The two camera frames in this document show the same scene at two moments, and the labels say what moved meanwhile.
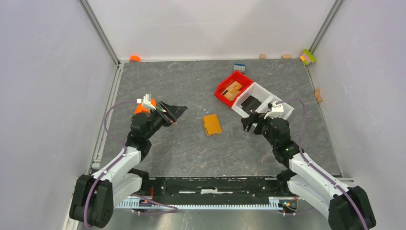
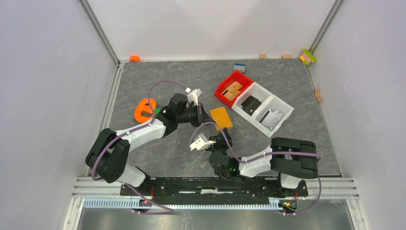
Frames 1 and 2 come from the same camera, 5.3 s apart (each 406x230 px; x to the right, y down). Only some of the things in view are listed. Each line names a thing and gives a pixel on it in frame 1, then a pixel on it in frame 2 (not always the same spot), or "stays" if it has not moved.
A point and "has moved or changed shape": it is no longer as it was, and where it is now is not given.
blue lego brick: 241,66 stays
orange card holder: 212,124 has moved or changed shape
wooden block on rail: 317,95 stays
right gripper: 255,117 → 219,140
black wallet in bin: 250,104 stays
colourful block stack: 307,57 stays
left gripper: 172,113 → 201,117
